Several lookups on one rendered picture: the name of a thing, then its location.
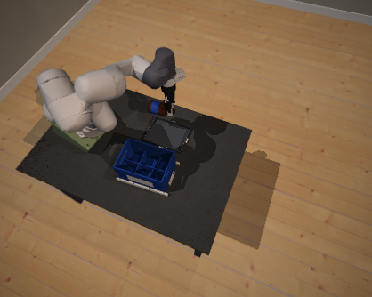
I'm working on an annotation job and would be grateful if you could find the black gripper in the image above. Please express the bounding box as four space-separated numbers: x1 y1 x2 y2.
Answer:
161 84 176 116

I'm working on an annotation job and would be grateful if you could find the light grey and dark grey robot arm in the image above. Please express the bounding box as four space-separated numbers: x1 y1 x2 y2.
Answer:
36 47 186 138

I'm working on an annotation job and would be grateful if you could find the brown glass bottle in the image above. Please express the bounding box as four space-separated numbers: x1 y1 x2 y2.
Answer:
148 100 175 116

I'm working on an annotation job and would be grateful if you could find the dark blue divided crate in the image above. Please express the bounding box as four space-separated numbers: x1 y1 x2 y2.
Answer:
113 139 176 192

